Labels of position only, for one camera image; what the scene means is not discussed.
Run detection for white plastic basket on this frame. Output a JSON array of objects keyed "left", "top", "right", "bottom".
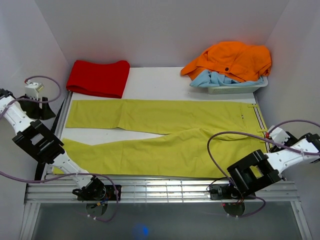
[{"left": 207, "top": 76, "right": 269, "bottom": 95}]

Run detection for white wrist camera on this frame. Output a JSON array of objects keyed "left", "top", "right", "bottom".
[
  {"left": 25, "top": 82, "right": 44, "bottom": 100},
  {"left": 266, "top": 125, "right": 290, "bottom": 145}
]

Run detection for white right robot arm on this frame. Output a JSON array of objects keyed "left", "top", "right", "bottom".
[{"left": 225, "top": 133, "right": 320, "bottom": 199}]

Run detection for yellow-green trousers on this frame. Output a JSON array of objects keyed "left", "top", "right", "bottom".
[{"left": 63, "top": 99, "right": 268, "bottom": 178}]

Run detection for light blue garment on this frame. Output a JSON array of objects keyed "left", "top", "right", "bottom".
[{"left": 189, "top": 70, "right": 263, "bottom": 88}]

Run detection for folded red trousers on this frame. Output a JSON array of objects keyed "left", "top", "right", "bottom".
[{"left": 66, "top": 60, "right": 131, "bottom": 99}]

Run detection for orange garment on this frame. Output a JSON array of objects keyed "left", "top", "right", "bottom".
[{"left": 180, "top": 41, "right": 272, "bottom": 83}]

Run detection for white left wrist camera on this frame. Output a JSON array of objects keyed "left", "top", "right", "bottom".
[{"left": 25, "top": 82, "right": 44, "bottom": 100}]

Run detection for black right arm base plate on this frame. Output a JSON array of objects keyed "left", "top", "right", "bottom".
[{"left": 206, "top": 184, "right": 256, "bottom": 201}]

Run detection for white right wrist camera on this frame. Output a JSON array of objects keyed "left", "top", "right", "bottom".
[{"left": 266, "top": 125, "right": 290, "bottom": 145}]

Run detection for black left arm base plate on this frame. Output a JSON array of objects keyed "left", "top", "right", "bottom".
[{"left": 72, "top": 185, "right": 117, "bottom": 201}]

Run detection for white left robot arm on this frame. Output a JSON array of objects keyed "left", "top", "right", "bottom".
[{"left": 0, "top": 88, "right": 107, "bottom": 201}]

